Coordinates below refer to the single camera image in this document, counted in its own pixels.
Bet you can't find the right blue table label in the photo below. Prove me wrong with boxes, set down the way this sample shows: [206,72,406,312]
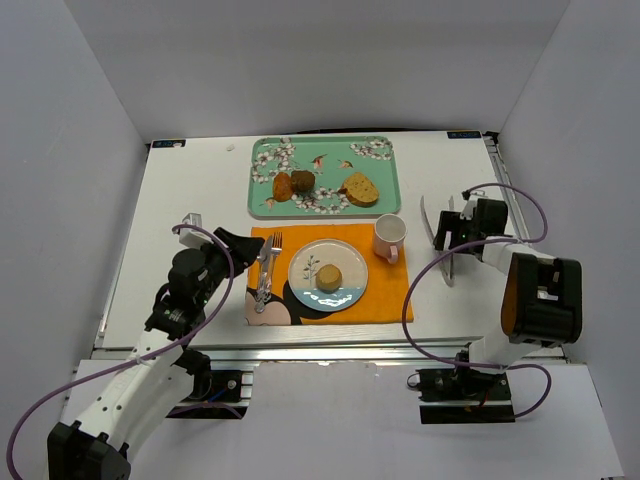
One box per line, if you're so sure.
[446,130,483,139]

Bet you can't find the silver knife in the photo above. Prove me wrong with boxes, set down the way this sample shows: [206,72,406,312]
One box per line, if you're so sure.
[256,236,273,302]

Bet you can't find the sliced brown bread loaf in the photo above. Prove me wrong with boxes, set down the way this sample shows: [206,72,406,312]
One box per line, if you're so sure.
[339,172,379,207]

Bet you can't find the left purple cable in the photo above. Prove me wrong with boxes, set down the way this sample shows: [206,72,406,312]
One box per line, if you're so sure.
[4,223,236,480]

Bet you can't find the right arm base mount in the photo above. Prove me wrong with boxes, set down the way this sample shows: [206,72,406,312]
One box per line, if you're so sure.
[407,367,515,425]

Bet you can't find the green floral tray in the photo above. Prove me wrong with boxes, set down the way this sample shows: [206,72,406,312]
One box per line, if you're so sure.
[247,134,401,219]

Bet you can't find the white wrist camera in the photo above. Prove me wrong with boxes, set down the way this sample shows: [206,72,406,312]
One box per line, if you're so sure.
[460,197,477,221]
[178,213,210,249]

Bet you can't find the blue and white plate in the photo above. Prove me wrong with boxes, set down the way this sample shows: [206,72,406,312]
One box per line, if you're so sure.
[287,239,368,313]

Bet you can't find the dark chocolate muffin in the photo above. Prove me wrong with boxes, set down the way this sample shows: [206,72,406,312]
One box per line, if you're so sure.
[290,170,316,194]

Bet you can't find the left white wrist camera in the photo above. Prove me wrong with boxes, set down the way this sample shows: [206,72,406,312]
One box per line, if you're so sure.
[178,213,210,249]

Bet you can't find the round tan bread bun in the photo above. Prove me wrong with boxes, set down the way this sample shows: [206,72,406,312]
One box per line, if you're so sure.
[315,264,343,293]

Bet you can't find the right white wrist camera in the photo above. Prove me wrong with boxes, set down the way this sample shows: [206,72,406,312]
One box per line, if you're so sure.
[460,197,477,221]

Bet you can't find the pink mug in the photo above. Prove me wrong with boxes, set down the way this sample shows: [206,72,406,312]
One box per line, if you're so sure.
[373,214,407,264]

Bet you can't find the orange-brown bread roll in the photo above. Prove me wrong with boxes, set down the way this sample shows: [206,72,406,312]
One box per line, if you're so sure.
[272,172,294,202]

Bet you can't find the silver spoon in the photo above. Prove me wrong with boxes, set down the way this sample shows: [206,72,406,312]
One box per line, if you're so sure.
[254,241,270,314]

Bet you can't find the left blue table label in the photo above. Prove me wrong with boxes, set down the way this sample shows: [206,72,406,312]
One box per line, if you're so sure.
[151,139,186,149]

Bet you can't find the orange cartoon placemat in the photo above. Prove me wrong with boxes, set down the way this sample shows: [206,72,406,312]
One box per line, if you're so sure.
[244,223,409,326]

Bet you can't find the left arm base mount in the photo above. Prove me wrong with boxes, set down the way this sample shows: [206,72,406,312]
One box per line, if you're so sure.
[167,370,253,420]

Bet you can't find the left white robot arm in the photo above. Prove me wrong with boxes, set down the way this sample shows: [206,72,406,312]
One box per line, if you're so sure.
[47,224,265,479]

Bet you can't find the blue table label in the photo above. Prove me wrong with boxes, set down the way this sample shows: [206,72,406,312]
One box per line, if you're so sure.
[151,139,186,149]
[446,130,483,139]

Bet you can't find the silver fork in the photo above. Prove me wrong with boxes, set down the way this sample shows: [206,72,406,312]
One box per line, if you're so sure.
[264,231,283,305]

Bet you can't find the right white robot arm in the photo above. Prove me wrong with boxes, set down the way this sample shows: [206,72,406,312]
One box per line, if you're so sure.
[420,195,583,374]

